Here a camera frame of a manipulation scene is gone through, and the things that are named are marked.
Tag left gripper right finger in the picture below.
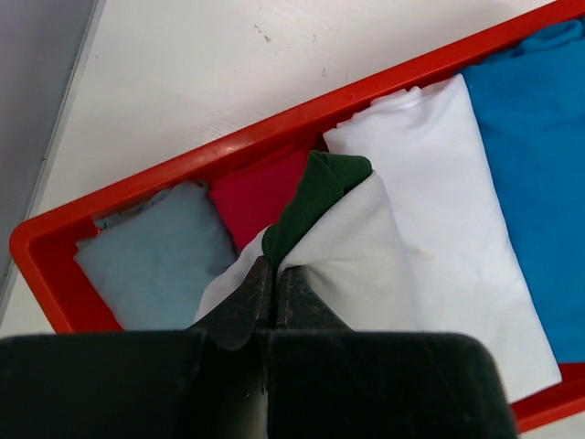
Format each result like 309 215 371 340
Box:
273 266 351 331

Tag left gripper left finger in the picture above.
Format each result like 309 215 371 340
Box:
191 256 273 351

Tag cream and green t-shirt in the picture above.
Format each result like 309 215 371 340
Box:
196 151 421 331

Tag red plastic tray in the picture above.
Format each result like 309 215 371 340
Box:
1 1 584 438

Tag grey rolled t-shirt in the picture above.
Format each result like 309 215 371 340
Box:
75 182 237 330

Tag magenta rolled t-shirt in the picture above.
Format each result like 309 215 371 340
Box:
208 145 313 251

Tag white rolled t-shirt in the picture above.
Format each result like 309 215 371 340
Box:
324 75 561 402

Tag blue rolled t-shirt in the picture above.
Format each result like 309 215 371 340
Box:
463 18 584 363

